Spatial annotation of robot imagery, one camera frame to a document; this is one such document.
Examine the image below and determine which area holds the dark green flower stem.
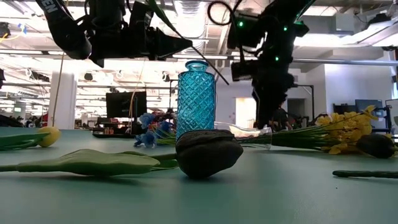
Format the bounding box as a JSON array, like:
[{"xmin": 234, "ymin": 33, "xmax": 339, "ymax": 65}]
[{"xmin": 331, "ymin": 170, "xmax": 398, "ymax": 179}]

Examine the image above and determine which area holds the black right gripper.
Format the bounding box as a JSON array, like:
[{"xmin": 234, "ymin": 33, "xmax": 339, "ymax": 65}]
[{"xmin": 251, "ymin": 54, "xmax": 295, "ymax": 130}]

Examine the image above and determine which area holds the blue diamond-pattern glass vase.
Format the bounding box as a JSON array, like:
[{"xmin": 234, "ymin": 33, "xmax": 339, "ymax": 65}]
[{"xmin": 175, "ymin": 60, "xmax": 216, "ymax": 141}]

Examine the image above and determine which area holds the long ceiling light bar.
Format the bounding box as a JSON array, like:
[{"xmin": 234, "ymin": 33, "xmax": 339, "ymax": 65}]
[{"xmin": 0, "ymin": 49, "xmax": 259, "ymax": 62}]

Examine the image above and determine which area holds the black monitor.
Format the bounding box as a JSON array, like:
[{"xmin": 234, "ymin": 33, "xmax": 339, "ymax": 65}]
[{"xmin": 105, "ymin": 91, "xmax": 148, "ymax": 119}]

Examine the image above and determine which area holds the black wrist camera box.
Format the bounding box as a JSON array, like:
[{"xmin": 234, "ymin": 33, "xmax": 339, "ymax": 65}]
[{"xmin": 230, "ymin": 60, "xmax": 259, "ymax": 83}]

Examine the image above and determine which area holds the grey desk monitor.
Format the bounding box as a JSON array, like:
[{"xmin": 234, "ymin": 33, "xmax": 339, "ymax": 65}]
[{"xmin": 355, "ymin": 99, "xmax": 384, "ymax": 125}]

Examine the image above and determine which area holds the clear glass vase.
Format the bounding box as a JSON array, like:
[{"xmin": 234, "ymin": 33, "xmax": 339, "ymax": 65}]
[{"xmin": 213, "ymin": 121, "xmax": 273, "ymax": 151}]

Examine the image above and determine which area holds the yellow artificial tulip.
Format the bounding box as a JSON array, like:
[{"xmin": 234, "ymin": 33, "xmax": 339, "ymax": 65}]
[
  {"xmin": 0, "ymin": 126, "xmax": 62, "ymax": 152},
  {"xmin": 146, "ymin": 0, "xmax": 230, "ymax": 85}
]

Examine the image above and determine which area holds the black looped cable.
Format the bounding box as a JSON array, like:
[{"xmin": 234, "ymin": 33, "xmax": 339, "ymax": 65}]
[{"xmin": 207, "ymin": 0, "xmax": 239, "ymax": 27}]

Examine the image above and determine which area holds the person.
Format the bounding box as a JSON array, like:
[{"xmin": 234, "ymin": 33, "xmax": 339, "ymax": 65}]
[{"xmin": 269, "ymin": 105, "xmax": 294, "ymax": 131}]

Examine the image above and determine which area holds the white pillar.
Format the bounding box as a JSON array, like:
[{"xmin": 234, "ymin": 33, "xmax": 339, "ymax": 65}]
[{"xmin": 47, "ymin": 71, "xmax": 78, "ymax": 130}]

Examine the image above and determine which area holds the dark blue artificial tulip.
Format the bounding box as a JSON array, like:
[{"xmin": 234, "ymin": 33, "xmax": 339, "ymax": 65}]
[{"xmin": 356, "ymin": 133, "xmax": 398, "ymax": 159}]

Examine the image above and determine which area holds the yellow small-blossom flower bunch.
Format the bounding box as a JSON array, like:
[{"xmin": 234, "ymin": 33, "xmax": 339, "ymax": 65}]
[
  {"xmin": 238, "ymin": 105, "xmax": 379, "ymax": 156},
  {"xmin": 384, "ymin": 133, "xmax": 398, "ymax": 156}
]

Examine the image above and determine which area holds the silver ribbed ceiling duct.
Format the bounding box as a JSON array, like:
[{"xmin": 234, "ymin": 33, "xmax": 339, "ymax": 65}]
[{"xmin": 174, "ymin": 0, "xmax": 208, "ymax": 55}]

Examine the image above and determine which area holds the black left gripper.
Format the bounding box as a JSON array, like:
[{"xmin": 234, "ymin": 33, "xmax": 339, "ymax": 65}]
[{"xmin": 88, "ymin": 0, "xmax": 193, "ymax": 68}]

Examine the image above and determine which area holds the blue blossom flower bunch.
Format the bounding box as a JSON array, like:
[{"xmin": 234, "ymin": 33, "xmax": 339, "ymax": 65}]
[{"xmin": 133, "ymin": 112, "xmax": 178, "ymax": 149}]

